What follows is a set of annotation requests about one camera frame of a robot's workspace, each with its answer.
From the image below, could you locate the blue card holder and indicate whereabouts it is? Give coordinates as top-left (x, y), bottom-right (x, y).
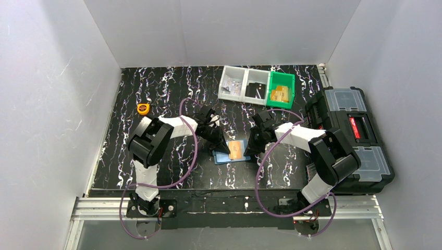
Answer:
top-left (212, 139), bottom-right (251, 165)

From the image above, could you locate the yellow credit card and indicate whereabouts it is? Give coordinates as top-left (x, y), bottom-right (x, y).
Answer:
top-left (270, 85), bottom-right (290, 103)
top-left (228, 140), bottom-right (246, 160)

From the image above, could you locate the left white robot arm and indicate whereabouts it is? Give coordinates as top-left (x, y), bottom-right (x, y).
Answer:
top-left (128, 106), bottom-right (230, 202)

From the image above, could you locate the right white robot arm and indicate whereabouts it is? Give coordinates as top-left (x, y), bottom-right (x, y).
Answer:
top-left (244, 110), bottom-right (361, 208)

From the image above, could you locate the left grey storage bin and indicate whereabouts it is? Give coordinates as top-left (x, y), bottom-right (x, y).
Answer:
top-left (218, 66), bottom-right (247, 102)

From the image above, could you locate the grey storage bin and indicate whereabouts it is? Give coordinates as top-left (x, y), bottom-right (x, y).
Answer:
top-left (241, 69), bottom-right (271, 106)
top-left (218, 66), bottom-right (247, 102)

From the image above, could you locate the green storage bin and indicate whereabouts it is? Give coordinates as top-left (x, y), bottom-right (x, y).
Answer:
top-left (266, 71), bottom-right (296, 110)

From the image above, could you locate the middle grey storage bin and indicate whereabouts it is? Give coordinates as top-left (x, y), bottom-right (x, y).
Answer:
top-left (241, 69), bottom-right (271, 106)

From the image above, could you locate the orange tape measure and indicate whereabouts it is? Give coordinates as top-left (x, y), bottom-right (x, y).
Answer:
top-left (137, 103), bottom-right (150, 116)

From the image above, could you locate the black toolbox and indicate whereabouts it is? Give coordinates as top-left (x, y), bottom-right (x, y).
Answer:
top-left (305, 87), bottom-right (395, 195)

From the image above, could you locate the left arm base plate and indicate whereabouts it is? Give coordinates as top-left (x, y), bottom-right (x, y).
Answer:
top-left (124, 198), bottom-right (178, 218)

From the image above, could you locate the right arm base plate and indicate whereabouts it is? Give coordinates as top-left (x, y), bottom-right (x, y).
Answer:
top-left (276, 196), bottom-right (332, 235)

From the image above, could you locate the aluminium frame rail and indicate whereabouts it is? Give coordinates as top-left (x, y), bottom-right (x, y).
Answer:
top-left (65, 195), bottom-right (392, 249)

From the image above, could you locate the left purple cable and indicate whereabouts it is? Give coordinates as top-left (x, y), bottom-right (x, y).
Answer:
top-left (119, 97), bottom-right (199, 241)

